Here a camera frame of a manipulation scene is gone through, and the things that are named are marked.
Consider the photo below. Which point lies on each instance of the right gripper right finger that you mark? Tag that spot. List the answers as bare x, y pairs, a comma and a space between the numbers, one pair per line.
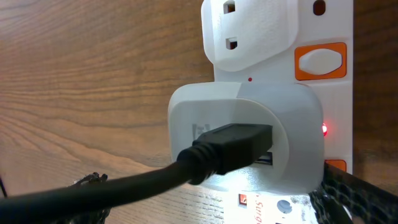
341, 194

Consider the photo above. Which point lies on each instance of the white USB charger adapter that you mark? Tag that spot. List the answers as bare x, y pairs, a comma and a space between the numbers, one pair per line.
250, 137

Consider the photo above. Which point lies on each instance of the white power strip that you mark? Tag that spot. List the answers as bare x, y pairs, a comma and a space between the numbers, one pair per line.
288, 64

